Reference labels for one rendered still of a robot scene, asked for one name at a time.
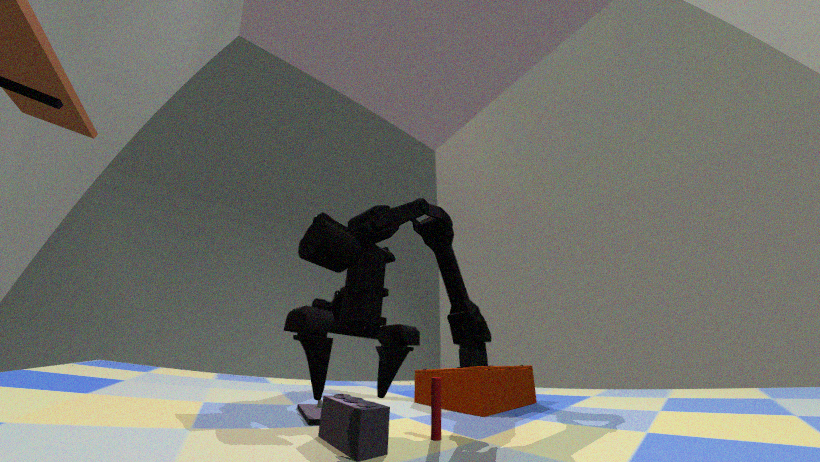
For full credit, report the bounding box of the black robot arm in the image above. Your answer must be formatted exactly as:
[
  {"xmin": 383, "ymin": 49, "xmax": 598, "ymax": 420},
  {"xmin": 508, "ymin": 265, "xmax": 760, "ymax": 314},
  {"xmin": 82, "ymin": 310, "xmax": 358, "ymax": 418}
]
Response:
[{"xmin": 298, "ymin": 198, "xmax": 492, "ymax": 368}]

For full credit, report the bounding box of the red peg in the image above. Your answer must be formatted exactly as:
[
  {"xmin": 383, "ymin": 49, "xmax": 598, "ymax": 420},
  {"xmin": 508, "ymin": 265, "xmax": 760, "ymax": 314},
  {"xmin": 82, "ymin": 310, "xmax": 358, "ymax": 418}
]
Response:
[{"xmin": 431, "ymin": 377, "xmax": 442, "ymax": 441}]

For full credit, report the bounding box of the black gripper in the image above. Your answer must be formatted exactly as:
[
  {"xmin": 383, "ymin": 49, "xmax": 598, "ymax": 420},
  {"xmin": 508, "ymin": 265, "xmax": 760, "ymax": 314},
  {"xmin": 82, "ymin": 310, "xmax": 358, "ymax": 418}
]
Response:
[{"xmin": 284, "ymin": 276, "xmax": 420, "ymax": 400}]

